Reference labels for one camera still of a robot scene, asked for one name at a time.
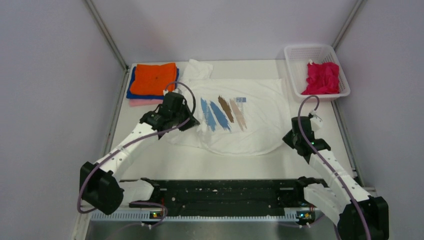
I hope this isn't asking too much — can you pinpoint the right metal frame post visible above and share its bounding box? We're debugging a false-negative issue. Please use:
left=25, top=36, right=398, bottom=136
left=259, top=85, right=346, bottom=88
left=331, top=0, right=368, bottom=51

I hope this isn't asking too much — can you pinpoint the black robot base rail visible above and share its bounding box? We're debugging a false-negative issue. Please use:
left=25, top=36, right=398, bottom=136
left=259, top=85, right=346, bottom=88
left=148, top=179, right=316, bottom=217

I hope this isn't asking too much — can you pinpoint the white slotted cable duct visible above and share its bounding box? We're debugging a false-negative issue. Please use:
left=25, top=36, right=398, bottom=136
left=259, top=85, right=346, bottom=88
left=90, top=209, right=315, bottom=223

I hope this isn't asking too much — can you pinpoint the crumpled red t shirt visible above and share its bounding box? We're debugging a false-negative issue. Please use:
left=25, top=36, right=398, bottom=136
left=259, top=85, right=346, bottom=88
left=301, top=62, right=340, bottom=95

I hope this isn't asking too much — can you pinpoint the left metal frame post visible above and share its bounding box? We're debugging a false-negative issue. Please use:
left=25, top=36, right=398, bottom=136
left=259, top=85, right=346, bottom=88
left=82, top=0, right=129, bottom=71

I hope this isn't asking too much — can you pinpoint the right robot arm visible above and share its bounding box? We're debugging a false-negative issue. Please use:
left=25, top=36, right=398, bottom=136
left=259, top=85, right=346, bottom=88
left=282, top=114, right=390, bottom=240

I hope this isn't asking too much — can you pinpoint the white printed t shirt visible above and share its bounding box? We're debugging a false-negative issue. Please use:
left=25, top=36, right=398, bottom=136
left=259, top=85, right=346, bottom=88
left=165, top=59, right=291, bottom=156

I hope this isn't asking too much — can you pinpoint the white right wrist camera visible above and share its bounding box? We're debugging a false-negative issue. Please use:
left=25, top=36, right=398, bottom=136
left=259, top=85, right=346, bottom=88
left=308, top=110, right=324, bottom=132

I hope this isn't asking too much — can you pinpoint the folded pink t shirt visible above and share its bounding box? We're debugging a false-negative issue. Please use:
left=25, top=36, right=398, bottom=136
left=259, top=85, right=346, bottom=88
left=129, top=99, right=163, bottom=107

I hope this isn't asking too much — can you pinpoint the metal frame post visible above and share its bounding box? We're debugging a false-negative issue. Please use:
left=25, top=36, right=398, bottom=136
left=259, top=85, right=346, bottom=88
left=82, top=0, right=129, bottom=71
left=331, top=0, right=368, bottom=51

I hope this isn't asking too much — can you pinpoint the folded blue t shirt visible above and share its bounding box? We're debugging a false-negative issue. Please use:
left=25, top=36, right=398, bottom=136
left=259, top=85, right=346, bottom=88
left=125, top=66, right=180, bottom=101

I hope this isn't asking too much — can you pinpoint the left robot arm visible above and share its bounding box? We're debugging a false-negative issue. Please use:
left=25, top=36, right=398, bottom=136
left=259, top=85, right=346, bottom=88
left=77, top=92, right=200, bottom=215

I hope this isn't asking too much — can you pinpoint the white plastic laundry basket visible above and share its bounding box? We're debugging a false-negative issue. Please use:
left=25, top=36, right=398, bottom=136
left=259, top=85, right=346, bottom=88
left=284, top=43, right=351, bottom=103

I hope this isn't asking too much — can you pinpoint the folded orange t shirt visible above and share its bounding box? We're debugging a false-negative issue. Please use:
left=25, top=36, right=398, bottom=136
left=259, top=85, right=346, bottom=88
left=129, top=62, right=178, bottom=97

